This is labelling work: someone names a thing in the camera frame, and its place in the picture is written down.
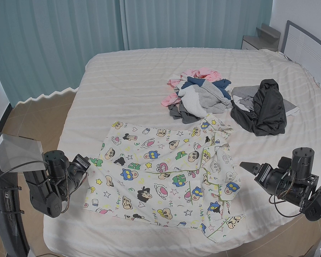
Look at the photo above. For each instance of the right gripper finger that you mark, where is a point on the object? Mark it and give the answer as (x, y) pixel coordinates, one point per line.
(252, 165)
(254, 173)

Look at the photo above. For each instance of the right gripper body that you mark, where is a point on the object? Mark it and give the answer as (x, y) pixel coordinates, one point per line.
(270, 179)

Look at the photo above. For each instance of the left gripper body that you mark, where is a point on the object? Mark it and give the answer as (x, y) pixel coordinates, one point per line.
(76, 173)

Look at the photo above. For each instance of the white printed pyjama top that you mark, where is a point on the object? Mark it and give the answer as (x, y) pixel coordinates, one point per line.
(155, 175)

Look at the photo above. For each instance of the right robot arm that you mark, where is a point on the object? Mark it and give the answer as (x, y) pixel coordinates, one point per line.
(302, 165)

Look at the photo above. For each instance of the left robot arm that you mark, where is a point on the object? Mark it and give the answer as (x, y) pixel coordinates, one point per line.
(16, 151)

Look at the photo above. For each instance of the pile of clothes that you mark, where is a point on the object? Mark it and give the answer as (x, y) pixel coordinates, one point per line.
(198, 98)

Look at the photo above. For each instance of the black garment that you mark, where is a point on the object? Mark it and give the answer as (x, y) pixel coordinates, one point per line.
(267, 111)

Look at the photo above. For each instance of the grey garment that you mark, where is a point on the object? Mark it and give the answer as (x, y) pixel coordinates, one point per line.
(242, 92)

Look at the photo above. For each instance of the bed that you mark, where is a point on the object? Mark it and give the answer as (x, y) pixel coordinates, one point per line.
(128, 90)

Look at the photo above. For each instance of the grey bedside table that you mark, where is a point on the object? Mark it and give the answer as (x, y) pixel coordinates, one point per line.
(259, 40)

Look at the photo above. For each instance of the blue-green curtain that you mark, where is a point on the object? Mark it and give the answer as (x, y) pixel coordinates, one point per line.
(192, 12)
(56, 36)

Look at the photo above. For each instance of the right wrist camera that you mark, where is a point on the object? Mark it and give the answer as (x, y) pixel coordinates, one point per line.
(285, 163)

